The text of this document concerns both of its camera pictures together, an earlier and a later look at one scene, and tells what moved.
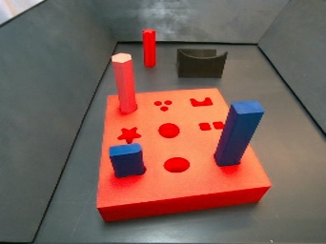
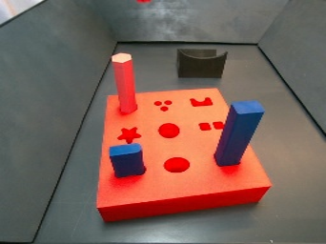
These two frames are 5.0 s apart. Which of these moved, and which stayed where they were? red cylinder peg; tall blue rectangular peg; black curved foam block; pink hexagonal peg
Moved: red cylinder peg
Stayed: pink hexagonal peg; black curved foam block; tall blue rectangular peg
